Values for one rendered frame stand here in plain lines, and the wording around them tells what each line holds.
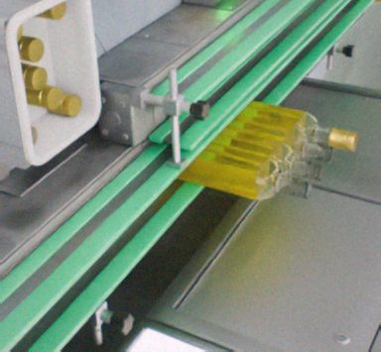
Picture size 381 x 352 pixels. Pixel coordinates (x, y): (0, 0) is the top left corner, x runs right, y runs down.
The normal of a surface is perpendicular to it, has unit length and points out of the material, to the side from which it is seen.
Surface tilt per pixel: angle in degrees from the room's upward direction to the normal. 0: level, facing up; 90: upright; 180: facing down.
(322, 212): 90
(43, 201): 90
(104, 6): 0
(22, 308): 90
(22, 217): 90
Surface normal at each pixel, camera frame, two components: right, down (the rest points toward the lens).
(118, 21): 0.87, 0.19
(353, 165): -0.04, -0.89
